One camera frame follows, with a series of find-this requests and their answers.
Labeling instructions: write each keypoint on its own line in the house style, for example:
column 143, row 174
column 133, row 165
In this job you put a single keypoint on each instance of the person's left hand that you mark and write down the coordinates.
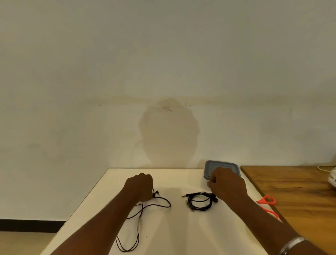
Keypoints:
column 138, row 186

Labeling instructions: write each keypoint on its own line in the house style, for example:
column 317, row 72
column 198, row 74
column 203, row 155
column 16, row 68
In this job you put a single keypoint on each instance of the person's right hand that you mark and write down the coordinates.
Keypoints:
column 227, row 184

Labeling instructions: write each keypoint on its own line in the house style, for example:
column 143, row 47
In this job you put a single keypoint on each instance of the person's left fingers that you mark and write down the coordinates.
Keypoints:
column 149, row 195

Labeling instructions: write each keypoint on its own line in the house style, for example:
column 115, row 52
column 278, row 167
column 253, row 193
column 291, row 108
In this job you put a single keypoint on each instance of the person's right fingers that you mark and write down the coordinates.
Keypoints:
column 210, row 182

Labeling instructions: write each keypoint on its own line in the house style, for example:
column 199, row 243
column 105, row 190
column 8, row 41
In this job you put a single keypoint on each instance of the person's left forearm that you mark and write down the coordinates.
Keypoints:
column 101, row 226

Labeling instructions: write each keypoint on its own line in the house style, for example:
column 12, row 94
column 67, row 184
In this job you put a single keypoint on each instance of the person's right forearm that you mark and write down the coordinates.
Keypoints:
column 265, row 225

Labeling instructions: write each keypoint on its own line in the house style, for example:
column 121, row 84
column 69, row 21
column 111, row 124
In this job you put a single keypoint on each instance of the grey plastic container lid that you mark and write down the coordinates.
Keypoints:
column 210, row 168

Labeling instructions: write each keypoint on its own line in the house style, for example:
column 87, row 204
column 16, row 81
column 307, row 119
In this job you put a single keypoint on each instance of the white device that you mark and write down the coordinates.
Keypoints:
column 332, row 178

